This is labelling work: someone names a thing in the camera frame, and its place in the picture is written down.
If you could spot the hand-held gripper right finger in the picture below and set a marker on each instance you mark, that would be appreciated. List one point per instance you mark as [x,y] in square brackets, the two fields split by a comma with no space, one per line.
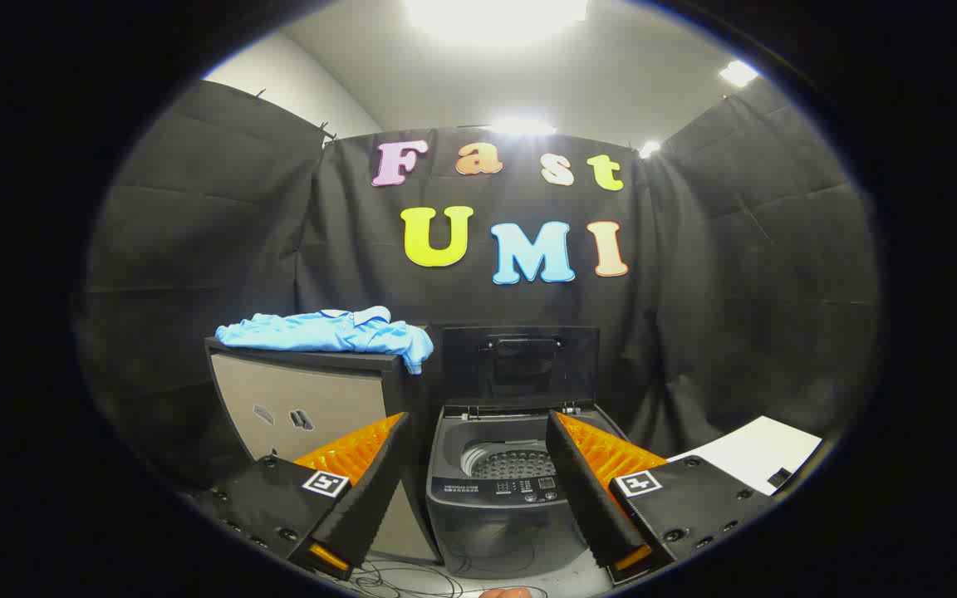
[582,486]

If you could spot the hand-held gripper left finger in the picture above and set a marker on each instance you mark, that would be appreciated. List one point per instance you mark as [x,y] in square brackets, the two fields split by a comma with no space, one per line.
[370,486]

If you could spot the dark grey washing machine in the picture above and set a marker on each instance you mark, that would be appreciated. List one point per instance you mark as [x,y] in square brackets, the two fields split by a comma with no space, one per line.
[495,523]

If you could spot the light blue polo shirt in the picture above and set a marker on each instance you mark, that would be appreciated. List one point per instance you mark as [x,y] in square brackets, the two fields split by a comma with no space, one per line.
[337,332]

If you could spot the black and grey cabinet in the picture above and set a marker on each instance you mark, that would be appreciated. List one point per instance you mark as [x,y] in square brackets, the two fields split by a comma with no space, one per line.
[304,390]

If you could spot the white flat board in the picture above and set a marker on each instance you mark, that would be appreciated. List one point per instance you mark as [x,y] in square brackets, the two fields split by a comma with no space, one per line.
[757,448]

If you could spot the black backdrop cloth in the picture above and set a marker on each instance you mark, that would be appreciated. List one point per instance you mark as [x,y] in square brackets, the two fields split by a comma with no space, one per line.
[736,274]

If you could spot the ceiling light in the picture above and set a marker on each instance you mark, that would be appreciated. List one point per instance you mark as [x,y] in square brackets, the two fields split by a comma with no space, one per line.
[650,149]
[495,15]
[738,73]
[522,126]

